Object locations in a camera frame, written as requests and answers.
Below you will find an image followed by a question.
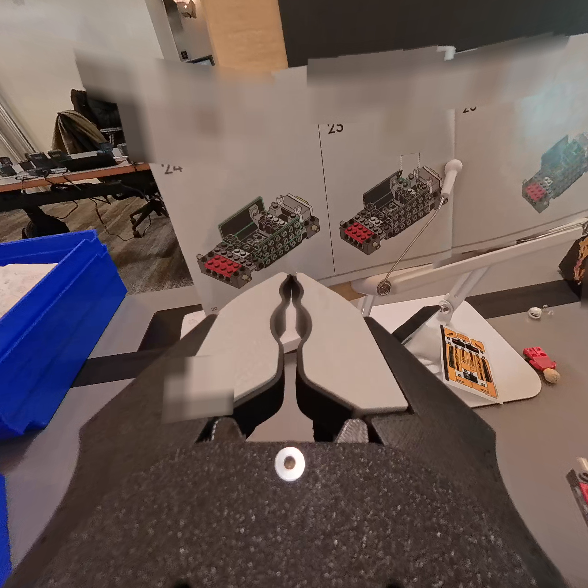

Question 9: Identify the white folded paper sheet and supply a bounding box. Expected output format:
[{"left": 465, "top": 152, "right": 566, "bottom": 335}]
[{"left": 0, "top": 263, "right": 61, "bottom": 319}]

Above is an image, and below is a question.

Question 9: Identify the orange sticker sheet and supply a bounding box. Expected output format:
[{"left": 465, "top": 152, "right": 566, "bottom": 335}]
[{"left": 440, "top": 324, "right": 504, "bottom": 405}]

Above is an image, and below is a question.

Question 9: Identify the black toy car set box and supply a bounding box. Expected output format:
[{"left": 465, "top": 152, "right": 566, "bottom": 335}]
[{"left": 558, "top": 239, "right": 588, "bottom": 299}]

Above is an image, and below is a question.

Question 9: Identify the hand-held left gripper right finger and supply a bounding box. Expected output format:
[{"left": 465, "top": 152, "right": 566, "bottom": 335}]
[{"left": 293, "top": 272, "right": 410, "bottom": 418}]

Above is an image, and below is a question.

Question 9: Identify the white book stand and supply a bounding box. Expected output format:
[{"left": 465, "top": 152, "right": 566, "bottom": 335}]
[{"left": 181, "top": 158, "right": 588, "bottom": 409}]

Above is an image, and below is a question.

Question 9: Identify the toy brick car model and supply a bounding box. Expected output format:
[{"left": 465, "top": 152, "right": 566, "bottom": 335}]
[{"left": 565, "top": 457, "right": 588, "bottom": 529}]

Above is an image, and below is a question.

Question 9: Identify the dark grey partition panel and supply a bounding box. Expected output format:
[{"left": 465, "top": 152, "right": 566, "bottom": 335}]
[{"left": 278, "top": 0, "right": 588, "bottom": 67}]

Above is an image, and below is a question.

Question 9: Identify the red toy brick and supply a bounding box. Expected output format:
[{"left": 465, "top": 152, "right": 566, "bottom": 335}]
[{"left": 523, "top": 347, "right": 556, "bottom": 370}]

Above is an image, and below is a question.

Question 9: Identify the instruction booklet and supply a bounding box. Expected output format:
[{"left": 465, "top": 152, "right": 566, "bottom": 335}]
[{"left": 154, "top": 108, "right": 588, "bottom": 318}]

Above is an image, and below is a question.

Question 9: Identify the tan coat on chair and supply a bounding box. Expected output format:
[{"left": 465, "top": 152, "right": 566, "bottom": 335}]
[{"left": 53, "top": 89, "right": 122, "bottom": 154}]

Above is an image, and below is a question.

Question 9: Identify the long background table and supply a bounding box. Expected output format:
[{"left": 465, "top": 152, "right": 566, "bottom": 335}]
[{"left": 0, "top": 147, "right": 156, "bottom": 213}]

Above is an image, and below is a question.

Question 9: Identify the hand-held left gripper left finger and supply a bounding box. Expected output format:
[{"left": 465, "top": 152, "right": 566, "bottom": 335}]
[{"left": 195, "top": 272, "right": 292, "bottom": 409}]

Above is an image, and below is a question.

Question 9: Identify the black office chair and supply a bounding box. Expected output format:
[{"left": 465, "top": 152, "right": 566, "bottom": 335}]
[{"left": 129, "top": 193, "right": 169, "bottom": 238}]

